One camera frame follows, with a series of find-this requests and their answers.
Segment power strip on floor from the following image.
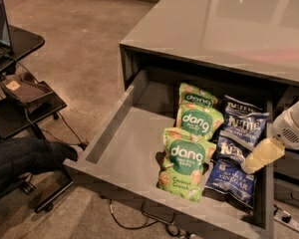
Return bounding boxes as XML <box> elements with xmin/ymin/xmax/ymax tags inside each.
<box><xmin>274</xmin><ymin>205</ymin><xmax>299</xmax><ymax>233</ymax></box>

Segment black rolling desk cart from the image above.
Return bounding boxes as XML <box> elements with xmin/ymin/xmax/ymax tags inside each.
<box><xmin>0</xmin><ymin>25</ymin><xmax>75</xmax><ymax>214</ymax></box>

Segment lower grey drawers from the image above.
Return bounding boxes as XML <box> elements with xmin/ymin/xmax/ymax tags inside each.
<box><xmin>274</xmin><ymin>87</ymin><xmax>299</xmax><ymax>207</ymax></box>

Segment thin black cart cable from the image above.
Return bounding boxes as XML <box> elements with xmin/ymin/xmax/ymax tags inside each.
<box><xmin>39</xmin><ymin>110</ymin><xmax>90</xmax><ymax>150</ymax></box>

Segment front green dang chip bag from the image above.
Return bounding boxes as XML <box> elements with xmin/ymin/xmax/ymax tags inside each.
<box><xmin>157</xmin><ymin>127</ymin><xmax>216</xmax><ymax>202</ymax></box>

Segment black cable on floor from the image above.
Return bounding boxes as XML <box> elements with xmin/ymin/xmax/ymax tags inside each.
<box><xmin>108</xmin><ymin>199</ymin><xmax>190</xmax><ymax>239</ymax></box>

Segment black drawer handle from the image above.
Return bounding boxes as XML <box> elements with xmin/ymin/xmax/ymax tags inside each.
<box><xmin>141</xmin><ymin>200</ymin><xmax>175</xmax><ymax>225</ymax></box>

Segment blue kettle chip bag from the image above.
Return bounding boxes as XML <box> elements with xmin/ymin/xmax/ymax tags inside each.
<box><xmin>223</xmin><ymin>95</ymin><xmax>262</xmax><ymax>115</ymax></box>
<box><xmin>205</xmin><ymin>130</ymin><xmax>257</xmax><ymax>209</ymax></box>
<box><xmin>223</xmin><ymin>112</ymin><xmax>269</xmax><ymax>146</ymax></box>

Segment back green dang chip bag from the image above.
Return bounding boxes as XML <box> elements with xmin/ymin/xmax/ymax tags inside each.
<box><xmin>178</xmin><ymin>83</ymin><xmax>218</xmax><ymax>108</ymax></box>

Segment grey open top drawer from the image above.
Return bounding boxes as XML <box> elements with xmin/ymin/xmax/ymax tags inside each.
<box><xmin>65</xmin><ymin>67</ymin><xmax>273</xmax><ymax>239</ymax></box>

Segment green dang chip bag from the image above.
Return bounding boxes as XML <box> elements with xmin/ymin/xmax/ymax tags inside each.
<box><xmin>157</xmin><ymin>127</ymin><xmax>216</xmax><ymax>202</ymax></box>
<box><xmin>178</xmin><ymin>83</ymin><xmax>218</xmax><ymax>108</ymax></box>
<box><xmin>176</xmin><ymin>104</ymin><xmax>224</xmax><ymax>140</ymax></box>

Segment brown device on cart shelf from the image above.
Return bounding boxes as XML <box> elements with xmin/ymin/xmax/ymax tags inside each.
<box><xmin>0</xmin><ymin>72</ymin><xmax>54</xmax><ymax>114</ymax></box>

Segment middle green dang chip bag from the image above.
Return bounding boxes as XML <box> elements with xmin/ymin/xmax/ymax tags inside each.
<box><xmin>176</xmin><ymin>104</ymin><xmax>224</xmax><ymax>140</ymax></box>

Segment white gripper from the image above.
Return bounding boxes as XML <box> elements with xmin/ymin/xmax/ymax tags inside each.
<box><xmin>241</xmin><ymin>101</ymin><xmax>299</xmax><ymax>174</ymax></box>

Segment person's leg in dark jeans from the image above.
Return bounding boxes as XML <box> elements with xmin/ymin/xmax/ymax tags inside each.
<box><xmin>0</xmin><ymin>137</ymin><xmax>83</xmax><ymax>197</ymax></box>

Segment grey counter cabinet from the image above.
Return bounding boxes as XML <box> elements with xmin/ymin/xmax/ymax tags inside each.
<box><xmin>120</xmin><ymin>0</ymin><xmax>299</xmax><ymax>86</ymax></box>

